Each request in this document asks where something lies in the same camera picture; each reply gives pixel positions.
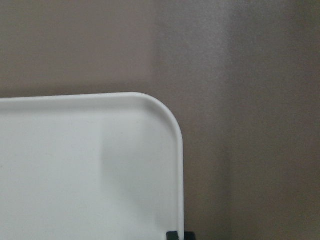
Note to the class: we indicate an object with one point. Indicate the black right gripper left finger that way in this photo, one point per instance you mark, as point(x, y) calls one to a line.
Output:
point(172, 235)

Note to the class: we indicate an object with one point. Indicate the cream rabbit tray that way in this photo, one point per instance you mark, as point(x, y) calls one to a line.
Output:
point(90, 167)

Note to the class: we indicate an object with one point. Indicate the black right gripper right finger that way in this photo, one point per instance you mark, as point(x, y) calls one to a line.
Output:
point(189, 235)

